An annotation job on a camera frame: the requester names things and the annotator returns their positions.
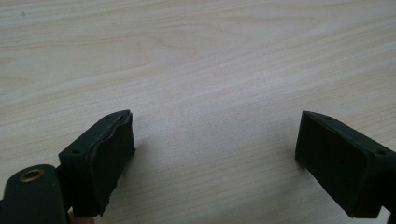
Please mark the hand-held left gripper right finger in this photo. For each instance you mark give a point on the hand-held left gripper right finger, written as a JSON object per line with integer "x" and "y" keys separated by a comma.
{"x": 339, "y": 161}

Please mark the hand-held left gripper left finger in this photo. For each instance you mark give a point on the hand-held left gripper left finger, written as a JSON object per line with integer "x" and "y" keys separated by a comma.
{"x": 102, "y": 161}

